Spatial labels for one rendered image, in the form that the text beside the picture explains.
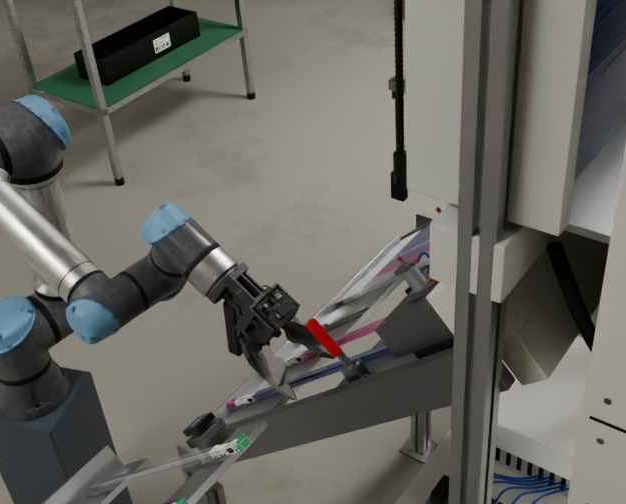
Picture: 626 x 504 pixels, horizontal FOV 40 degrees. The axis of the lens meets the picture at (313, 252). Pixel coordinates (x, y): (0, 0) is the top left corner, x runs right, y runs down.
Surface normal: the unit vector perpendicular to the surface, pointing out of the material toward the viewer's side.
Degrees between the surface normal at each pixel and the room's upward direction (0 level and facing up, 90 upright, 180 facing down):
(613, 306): 90
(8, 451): 90
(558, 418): 0
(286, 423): 90
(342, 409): 90
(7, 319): 8
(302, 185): 0
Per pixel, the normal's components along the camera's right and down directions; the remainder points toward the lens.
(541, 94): -0.58, 0.52
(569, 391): -0.07, -0.80
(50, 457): -0.28, 0.59
